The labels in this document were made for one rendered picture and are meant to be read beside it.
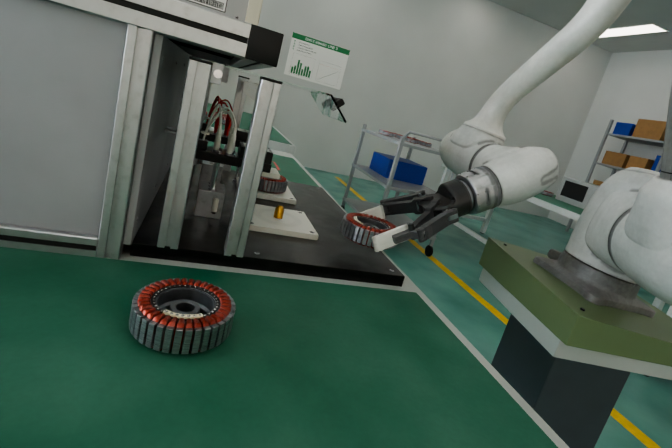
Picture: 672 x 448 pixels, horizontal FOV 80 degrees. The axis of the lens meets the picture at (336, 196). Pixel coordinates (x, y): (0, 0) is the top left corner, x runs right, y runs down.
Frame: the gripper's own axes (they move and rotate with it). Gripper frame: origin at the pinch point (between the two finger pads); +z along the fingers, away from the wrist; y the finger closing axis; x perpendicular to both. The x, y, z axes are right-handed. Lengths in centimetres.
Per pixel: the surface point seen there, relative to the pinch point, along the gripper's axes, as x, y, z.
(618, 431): 152, -32, -96
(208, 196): -13.8, -9.8, 27.3
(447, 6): -44, -548, -353
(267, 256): -4.6, 5.1, 20.1
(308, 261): -0.9, 5.0, 13.8
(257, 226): -6.0, -6.1, 20.4
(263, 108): -28.2, 6.1, 13.3
